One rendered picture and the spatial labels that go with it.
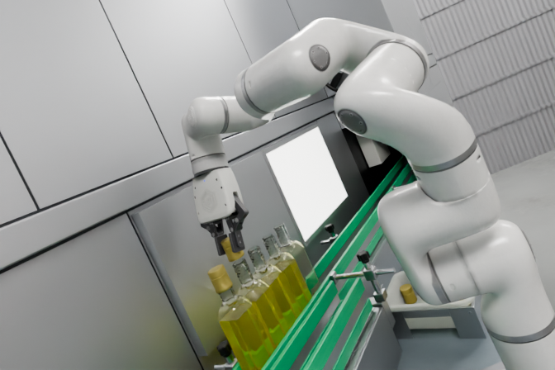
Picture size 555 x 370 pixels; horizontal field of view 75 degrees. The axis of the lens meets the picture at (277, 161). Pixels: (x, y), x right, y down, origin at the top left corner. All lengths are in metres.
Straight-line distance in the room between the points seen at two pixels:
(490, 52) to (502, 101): 0.53
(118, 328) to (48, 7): 0.66
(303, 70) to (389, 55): 0.11
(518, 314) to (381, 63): 0.39
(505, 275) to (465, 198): 0.14
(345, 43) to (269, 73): 0.12
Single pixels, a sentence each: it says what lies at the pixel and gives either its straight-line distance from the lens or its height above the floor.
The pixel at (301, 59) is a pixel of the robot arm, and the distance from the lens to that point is 0.50.
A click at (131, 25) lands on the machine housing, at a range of 1.05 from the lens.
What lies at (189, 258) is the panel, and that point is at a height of 1.18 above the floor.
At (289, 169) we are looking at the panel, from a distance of 1.22.
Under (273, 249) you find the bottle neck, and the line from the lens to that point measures 0.86.
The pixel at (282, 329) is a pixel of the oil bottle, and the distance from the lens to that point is 0.83.
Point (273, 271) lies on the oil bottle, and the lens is 0.83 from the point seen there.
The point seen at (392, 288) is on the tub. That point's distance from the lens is 1.10.
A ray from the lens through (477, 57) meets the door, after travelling 4.42.
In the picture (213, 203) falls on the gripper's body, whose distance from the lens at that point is 0.75.
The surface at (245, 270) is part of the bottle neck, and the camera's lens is 0.78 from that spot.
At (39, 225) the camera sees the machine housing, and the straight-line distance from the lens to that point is 0.74.
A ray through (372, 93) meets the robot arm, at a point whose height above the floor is 1.35.
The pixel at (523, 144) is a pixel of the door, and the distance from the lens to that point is 4.62.
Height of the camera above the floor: 1.36
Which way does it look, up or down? 5 degrees down
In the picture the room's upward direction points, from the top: 24 degrees counter-clockwise
